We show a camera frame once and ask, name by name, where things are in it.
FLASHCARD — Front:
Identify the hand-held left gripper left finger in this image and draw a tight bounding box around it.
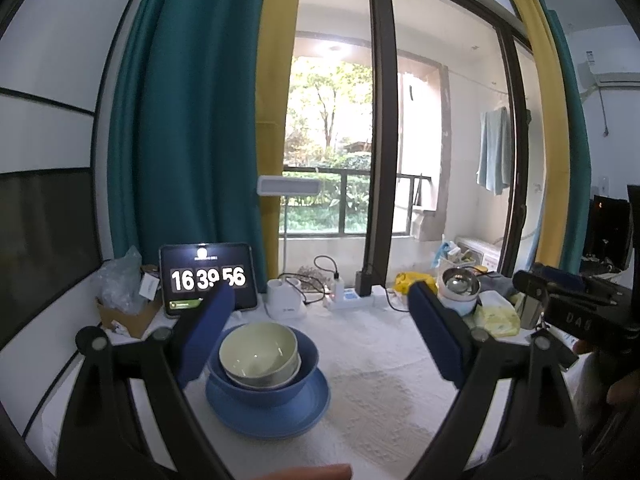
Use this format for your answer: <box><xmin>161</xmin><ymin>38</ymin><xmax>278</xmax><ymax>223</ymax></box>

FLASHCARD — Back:
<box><xmin>55</xmin><ymin>285</ymin><xmax>236</xmax><ymax>480</ymax></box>

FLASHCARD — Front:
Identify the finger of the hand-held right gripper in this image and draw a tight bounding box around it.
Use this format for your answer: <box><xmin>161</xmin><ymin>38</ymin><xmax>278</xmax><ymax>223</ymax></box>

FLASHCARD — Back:
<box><xmin>535</xmin><ymin>262</ymin><xmax>627</xmax><ymax>307</ymax></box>
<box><xmin>512</xmin><ymin>269</ymin><xmax>551</xmax><ymax>331</ymax></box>

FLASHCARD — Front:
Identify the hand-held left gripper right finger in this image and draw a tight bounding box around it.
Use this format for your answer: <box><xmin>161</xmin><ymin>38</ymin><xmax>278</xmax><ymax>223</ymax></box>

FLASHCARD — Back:
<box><xmin>407</xmin><ymin>280</ymin><xmax>583</xmax><ymax>480</ymax></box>

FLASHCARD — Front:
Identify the cream bowl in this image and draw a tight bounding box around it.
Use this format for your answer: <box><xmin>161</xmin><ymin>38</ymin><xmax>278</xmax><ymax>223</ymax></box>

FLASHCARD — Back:
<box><xmin>219</xmin><ymin>322</ymin><xmax>299</xmax><ymax>380</ymax></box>

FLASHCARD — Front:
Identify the white bowl with pink inside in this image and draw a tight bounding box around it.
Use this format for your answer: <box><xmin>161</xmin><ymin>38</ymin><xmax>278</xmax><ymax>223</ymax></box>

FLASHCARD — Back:
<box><xmin>222</xmin><ymin>345</ymin><xmax>302</xmax><ymax>391</ymax></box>

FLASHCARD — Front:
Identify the large blue bowl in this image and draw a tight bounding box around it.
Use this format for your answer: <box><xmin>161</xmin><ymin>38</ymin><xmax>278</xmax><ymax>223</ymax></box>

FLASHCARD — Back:
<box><xmin>207</xmin><ymin>329</ymin><xmax>320</xmax><ymax>406</ymax></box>

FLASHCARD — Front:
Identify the large light blue plate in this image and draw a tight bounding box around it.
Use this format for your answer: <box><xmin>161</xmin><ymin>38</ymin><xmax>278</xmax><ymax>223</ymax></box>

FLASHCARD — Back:
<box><xmin>205</xmin><ymin>367</ymin><xmax>332</xmax><ymax>441</ymax></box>

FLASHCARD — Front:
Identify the person's right hand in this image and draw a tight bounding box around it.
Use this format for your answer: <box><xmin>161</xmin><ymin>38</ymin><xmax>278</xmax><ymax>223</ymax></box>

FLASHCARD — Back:
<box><xmin>606</xmin><ymin>374</ymin><xmax>640</xmax><ymax>407</ymax></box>

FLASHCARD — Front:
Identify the person's left hand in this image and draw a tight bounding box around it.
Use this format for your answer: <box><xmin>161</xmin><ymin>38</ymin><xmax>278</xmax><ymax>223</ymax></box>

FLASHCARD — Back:
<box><xmin>260</xmin><ymin>464</ymin><xmax>352</xmax><ymax>480</ymax></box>

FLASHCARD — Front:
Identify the grey cloth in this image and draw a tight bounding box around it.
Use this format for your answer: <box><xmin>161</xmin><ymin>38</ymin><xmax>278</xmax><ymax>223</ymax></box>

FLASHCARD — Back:
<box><xmin>480</xmin><ymin>272</ymin><xmax>518</xmax><ymax>301</ymax></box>

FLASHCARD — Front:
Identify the yellow plastic bag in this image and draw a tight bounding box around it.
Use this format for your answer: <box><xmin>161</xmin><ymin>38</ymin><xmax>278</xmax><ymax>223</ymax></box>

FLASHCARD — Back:
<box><xmin>395</xmin><ymin>272</ymin><xmax>436</xmax><ymax>296</ymax></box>

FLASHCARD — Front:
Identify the stainless steel bowl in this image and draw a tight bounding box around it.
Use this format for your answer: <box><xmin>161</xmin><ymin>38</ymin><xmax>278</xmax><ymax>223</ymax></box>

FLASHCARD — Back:
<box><xmin>440</xmin><ymin>267</ymin><xmax>481</xmax><ymax>296</ymax></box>

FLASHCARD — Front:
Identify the white outdoor air conditioner unit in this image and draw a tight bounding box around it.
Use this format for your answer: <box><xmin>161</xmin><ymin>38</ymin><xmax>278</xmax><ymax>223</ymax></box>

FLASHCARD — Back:
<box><xmin>457</xmin><ymin>236</ymin><xmax>503</xmax><ymax>273</ymax></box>

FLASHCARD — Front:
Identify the black monitor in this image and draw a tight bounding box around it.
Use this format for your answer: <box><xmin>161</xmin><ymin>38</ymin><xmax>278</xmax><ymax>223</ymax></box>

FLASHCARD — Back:
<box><xmin>582</xmin><ymin>195</ymin><xmax>633</xmax><ymax>273</ymax></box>

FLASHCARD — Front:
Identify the black tablet showing clock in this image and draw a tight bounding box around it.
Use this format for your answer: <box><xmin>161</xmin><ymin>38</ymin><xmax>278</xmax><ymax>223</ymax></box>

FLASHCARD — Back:
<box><xmin>159</xmin><ymin>242</ymin><xmax>259</xmax><ymax>318</ymax></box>

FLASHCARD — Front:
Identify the cardboard box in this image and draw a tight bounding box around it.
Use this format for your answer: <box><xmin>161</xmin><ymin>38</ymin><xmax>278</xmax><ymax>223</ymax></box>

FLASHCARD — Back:
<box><xmin>96</xmin><ymin>295</ymin><xmax>176</xmax><ymax>340</ymax></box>

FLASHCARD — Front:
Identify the cluttered white storage box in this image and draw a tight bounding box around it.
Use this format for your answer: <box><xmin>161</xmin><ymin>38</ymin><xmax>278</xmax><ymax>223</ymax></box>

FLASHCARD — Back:
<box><xmin>435</xmin><ymin>241</ymin><xmax>483</xmax><ymax>273</ymax></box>

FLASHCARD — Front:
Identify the white textured tablecloth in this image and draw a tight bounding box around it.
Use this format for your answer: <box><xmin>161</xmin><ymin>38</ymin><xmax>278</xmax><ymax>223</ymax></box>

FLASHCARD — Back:
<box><xmin>25</xmin><ymin>305</ymin><xmax>591</xmax><ymax>480</ymax></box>

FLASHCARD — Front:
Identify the white desk lamp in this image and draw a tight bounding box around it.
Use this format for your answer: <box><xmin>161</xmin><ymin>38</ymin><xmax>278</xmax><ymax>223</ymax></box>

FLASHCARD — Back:
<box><xmin>256</xmin><ymin>176</ymin><xmax>321</xmax><ymax>320</ymax></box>

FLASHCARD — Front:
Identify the white power strip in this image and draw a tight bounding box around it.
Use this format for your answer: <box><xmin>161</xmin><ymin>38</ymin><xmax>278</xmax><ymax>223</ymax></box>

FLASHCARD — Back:
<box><xmin>324</xmin><ymin>292</ymin><xmax>376</xmax><ymax>311</ymax></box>

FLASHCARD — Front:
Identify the clear plastic bag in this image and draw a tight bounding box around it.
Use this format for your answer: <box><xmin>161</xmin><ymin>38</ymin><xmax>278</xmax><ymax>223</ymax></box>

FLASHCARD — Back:
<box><xmin>95</xmin><ymin>246</ymin><xmax>146</xmax><ymax>311</ymax></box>

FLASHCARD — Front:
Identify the teal curtain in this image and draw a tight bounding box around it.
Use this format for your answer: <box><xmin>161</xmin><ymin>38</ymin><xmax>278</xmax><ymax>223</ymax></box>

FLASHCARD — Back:
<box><xmin>107</xmin><ymin>0</ymin><xmax>273</xmax><ymax>281</ymax></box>
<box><xmin>532</xmin><ymin>0</ymin><xmax>593</xmax><ymax>276</ymax></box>

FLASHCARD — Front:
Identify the hanging pale blue towel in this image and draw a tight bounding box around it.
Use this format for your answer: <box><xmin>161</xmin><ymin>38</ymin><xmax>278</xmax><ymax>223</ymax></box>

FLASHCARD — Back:
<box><xmin>476</xmin><ymin>106</ymin><xmax>513</xmax><ymax>196</ymax></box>

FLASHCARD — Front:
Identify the black balcony railing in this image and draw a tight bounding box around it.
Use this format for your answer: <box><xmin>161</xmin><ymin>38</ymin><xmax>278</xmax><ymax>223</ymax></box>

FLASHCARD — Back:
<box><xmin>282</xmin><ymin>165</ymin><xmax>433</xmax><ymax>236</ymax></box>

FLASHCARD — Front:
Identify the yellow curtain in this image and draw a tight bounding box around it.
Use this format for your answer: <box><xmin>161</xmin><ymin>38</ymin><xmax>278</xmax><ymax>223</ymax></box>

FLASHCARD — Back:
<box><xmin>255</xmin><ymin>0</ymin><xmax>303</xmax><ymax>281</ymax></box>
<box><xmin>505</xmin><ymin>0</ymin><xmax>571</xmax><ymax>271</ymax></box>

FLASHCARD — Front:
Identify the round balcony ceiling light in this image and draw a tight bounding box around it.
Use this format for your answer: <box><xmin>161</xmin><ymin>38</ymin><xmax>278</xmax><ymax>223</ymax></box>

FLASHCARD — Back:
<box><xmin>312</xmin><ymin>42</ymin><xmax>351</xmax><ymax>58</ymax></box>

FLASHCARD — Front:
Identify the black adapter cable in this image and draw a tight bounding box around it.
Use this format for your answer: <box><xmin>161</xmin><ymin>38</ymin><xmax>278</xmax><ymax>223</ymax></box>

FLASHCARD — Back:
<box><xmin>382</xmin><ymin>285</ymin><xmax>412</xmax><ymax>313</ymax></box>

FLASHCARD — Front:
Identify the black lamp cable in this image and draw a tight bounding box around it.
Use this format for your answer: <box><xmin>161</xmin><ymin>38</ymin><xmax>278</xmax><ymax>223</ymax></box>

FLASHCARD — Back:
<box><xmin>277</xmin><ymin>272</ymin><xmax>333</xmax><ymax>306</ymax></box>

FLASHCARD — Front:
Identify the black charger cable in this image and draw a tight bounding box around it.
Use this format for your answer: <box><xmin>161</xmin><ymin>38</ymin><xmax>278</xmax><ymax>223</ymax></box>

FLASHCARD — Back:
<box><xmin>314</xmin><ymin>255</ymin><xmax>342</xmax><ymax>281</ymax></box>

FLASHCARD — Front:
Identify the white wall air conditioner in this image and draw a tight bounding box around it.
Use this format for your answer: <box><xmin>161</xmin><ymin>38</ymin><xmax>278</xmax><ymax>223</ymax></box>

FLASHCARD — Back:
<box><xmin>577</xmin><ymin>50</ymin><xmax>640</xmax><ymax>88</ymax></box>

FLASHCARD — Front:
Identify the black sliding door frame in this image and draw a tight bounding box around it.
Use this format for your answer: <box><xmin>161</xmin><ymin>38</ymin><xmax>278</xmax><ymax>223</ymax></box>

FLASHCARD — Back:
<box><xmin>367</xmin><ymin>0</ymin><xmax>399</xmax><ymax>288</ymax></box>

